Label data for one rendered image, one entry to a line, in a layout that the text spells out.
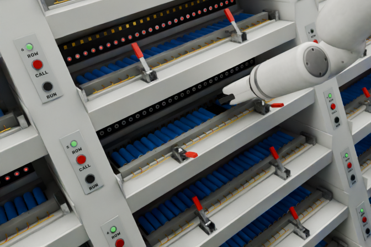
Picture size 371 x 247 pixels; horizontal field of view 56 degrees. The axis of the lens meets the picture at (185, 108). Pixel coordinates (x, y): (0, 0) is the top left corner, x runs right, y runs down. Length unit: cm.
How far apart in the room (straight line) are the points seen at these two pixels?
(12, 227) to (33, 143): 19
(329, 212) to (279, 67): 60
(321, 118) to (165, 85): 51
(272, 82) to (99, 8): 38
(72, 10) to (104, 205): 39
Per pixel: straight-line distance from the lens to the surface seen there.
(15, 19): 71
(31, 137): 70
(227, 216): 93
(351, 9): 59
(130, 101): 74
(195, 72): 81
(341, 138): 115
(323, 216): 118
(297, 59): 68
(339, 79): 115
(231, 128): 90
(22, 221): 80
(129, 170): 80
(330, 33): 62
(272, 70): 73
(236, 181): 98
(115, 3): 76
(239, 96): 82
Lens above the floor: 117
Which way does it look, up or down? 12 degrees down
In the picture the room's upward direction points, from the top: 21 degrees counter-clockwise
